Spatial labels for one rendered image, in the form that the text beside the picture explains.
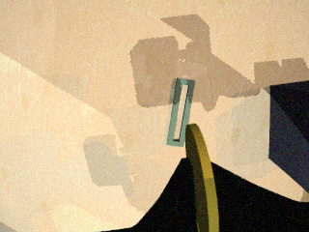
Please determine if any gold coin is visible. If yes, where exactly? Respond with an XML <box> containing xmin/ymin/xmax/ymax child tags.
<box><xmin>185</xmin><ymin>124</ymin><xmax>219</xmax><ymax>232</ymax></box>

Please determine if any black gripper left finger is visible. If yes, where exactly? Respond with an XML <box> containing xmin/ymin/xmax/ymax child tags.
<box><xmin>101</xmin><ymin>159</ymin><xmax>198</xmax><ymax>232</ymax></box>

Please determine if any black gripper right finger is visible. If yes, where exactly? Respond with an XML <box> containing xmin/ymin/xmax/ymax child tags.
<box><xmin>211</xmin><ymin>162</ymin><xmax>309</xmax><ymax>232</ymax></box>

